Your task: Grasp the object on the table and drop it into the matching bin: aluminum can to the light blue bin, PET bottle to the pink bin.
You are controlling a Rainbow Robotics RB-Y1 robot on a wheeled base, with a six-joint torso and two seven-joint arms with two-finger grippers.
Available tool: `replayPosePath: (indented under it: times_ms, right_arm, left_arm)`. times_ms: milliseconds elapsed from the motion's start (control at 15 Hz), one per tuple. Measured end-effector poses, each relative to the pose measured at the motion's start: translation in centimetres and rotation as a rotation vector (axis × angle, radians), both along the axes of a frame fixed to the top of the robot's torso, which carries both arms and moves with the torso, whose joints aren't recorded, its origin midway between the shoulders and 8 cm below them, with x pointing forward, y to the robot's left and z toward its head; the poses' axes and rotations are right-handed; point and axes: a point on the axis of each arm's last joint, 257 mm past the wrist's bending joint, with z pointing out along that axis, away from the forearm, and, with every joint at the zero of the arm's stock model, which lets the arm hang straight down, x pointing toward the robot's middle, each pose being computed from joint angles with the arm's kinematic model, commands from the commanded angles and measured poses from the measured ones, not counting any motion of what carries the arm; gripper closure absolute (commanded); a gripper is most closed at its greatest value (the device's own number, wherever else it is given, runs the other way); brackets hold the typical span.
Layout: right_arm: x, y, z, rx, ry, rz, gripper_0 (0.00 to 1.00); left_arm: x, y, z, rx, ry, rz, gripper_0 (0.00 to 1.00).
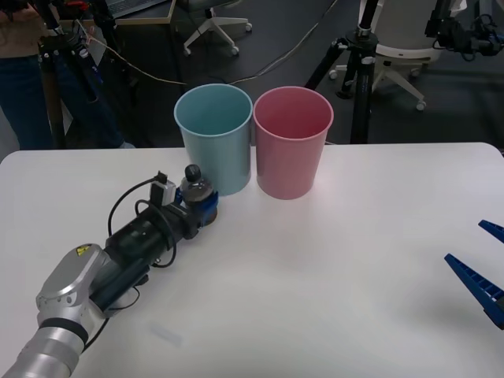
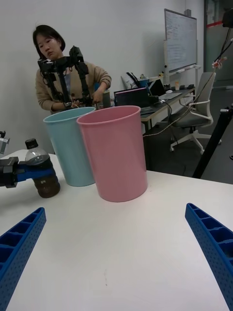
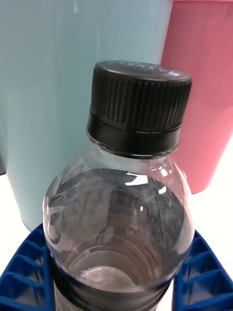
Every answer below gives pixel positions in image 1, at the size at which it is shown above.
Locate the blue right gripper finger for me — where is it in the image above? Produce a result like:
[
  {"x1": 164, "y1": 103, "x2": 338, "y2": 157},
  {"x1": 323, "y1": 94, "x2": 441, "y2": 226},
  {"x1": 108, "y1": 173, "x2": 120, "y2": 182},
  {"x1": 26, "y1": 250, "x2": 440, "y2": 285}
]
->
[
  {"x1": 443, "y1": 253, "x2": 504, "y2": 330},
  {"x1": 477, "y1": 219, "x2": 504, "y2": 242}
]

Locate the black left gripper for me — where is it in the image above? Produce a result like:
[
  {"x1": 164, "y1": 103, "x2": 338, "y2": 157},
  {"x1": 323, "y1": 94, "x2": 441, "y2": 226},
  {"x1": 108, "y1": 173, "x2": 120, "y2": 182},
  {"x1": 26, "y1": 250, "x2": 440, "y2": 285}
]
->
[{"x1": 163, "y1": 187, "x2": 221, "y2": 241}]

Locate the small dark plastic bottle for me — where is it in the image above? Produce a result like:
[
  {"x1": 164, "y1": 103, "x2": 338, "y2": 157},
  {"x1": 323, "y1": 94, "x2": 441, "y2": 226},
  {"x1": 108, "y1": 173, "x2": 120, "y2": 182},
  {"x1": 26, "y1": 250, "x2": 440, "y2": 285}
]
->
[{"x1": 180, "y1": 163, "x2": 217, "y2": 206}]

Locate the pale blue plastic bin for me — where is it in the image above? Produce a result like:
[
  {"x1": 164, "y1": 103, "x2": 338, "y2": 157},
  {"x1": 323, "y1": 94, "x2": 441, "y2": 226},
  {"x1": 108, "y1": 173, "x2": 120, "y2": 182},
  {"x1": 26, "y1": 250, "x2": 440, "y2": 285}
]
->
[{"x1": 173, "y1": 83, "x2": 254, "y2": 197}]

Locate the pink plastic bin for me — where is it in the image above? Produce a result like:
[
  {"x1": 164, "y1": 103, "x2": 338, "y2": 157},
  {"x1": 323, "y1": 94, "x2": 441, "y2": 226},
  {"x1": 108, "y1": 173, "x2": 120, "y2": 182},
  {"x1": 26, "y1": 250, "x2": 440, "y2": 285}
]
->
[{"x1": 253, "y1": 87, "x2": 335, "y2": 202}]

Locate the white office chair grey seat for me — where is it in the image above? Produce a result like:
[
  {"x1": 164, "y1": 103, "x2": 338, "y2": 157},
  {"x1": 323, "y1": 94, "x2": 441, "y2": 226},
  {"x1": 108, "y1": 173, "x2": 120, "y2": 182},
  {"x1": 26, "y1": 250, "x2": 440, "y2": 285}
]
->
[{"x1": 182, "y1": 0, "x2": 254, "y2": 57}]

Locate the dark desk with wood edge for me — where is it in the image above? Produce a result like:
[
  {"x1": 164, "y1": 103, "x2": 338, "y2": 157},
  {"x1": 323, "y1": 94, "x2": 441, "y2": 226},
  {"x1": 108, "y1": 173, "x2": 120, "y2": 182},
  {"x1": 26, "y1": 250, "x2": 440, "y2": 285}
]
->
[{"x1": 102, "y1": 0, "x2": 178, "y2": 27}]

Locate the black and blue robot device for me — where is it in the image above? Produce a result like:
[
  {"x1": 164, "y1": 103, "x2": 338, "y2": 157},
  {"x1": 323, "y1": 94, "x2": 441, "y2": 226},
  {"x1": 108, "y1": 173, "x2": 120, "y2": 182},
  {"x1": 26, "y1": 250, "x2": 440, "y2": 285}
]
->
[{"x1": 424, "y1": 0, "x2": 504, "y2": 63}]

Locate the grey laptop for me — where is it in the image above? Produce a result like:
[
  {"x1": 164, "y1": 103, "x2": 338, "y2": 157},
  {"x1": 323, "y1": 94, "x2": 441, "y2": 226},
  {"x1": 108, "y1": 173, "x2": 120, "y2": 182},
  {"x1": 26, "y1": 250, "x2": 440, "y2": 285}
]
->
[{"x1": 105, "y1": 0, "x2": 169, "y2": 18}]

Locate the black tripod with red tags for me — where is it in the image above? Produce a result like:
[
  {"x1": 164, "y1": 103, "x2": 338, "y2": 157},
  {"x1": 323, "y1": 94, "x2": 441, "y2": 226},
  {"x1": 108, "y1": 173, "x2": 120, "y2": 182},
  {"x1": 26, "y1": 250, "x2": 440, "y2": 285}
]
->
[{"x1": 37, "y1": 0, "x2": 139, "y2": 150}]

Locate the person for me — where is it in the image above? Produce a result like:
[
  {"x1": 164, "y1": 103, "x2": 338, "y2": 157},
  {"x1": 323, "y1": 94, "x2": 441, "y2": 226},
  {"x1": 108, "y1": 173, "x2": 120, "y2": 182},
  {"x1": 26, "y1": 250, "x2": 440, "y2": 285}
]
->
[{"x1": 0, "y1": 0, "x2": 137, "y2": 150}]

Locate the pale thin cable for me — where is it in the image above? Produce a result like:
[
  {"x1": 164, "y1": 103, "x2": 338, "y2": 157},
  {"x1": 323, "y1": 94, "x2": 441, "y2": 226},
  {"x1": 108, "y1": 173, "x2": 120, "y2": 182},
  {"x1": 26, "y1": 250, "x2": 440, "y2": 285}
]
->
[{"x1": 76, "y1": 0, "x2": 340, "y2": 86}]

